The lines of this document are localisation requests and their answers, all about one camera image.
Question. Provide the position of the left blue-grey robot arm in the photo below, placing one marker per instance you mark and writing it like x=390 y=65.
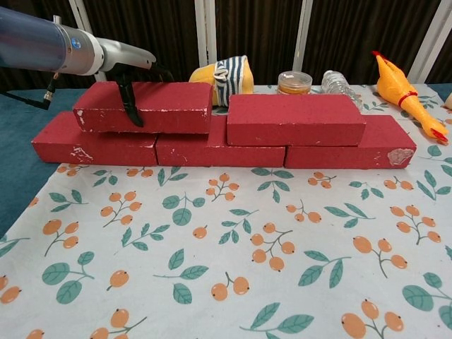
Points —
x=35 y=46

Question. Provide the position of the yellow rubber chicken toy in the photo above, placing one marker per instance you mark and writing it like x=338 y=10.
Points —
x=392 y=86

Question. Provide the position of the clear plastic water bottle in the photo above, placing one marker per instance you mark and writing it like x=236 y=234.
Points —
x=335 y=83

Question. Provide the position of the cream mayonnaise squeeze bottle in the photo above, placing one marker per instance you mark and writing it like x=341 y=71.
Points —
x=449 y=101

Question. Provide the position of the white partition frame post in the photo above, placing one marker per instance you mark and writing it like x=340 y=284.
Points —
x=77 y=10
x=303 y=31
x=427 y=42

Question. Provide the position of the white double partition post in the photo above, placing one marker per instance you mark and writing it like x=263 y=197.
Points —
x=205 y=31

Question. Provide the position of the red brick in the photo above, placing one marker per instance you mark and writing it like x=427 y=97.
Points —
x=293 y=120
x=353 y=155
x=106 y=152
x=219 y=153
x=169 y=106

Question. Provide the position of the teal felt table cover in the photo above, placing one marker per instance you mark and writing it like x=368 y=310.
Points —
x=21 y=123

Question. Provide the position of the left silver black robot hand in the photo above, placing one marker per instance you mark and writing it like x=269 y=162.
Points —
x=127 y=56

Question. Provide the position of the yellow plush toy striped cloth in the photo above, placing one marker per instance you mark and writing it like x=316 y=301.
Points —
x=201 y=76

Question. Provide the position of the clear jar orange contents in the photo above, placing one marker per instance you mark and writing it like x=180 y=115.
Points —
x=293 y=84

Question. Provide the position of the floral orange berry tablecloth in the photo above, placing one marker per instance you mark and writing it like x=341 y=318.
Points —
x=247 y=212

